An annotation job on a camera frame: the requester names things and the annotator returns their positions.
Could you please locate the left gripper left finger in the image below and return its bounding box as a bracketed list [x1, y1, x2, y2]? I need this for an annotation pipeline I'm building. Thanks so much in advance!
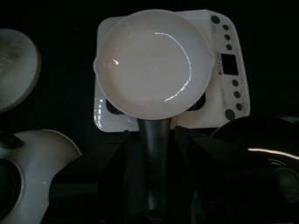
[47, 130, 136, 224]

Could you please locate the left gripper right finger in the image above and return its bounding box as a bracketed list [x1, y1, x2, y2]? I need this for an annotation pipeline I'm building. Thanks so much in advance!
[173, 125, 242, 224]

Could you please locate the white pan black handle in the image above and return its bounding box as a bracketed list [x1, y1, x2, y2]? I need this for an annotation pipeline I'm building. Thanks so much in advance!
[91, 8, 214, 223]

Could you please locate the white toy stove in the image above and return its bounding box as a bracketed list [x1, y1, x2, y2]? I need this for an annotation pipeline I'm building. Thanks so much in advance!
[91, 9, 250, 134]

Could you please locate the silver toy kettle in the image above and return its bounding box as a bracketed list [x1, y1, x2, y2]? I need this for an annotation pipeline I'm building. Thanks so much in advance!
[0, 129, 82, 224]

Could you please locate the black round pot lid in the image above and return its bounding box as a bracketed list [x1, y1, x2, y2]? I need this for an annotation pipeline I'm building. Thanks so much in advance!
[193, 115, 299, 224]

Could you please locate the silver round toy dish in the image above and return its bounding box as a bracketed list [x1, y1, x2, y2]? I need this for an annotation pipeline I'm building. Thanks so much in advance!
[0, 28, 42, 113]

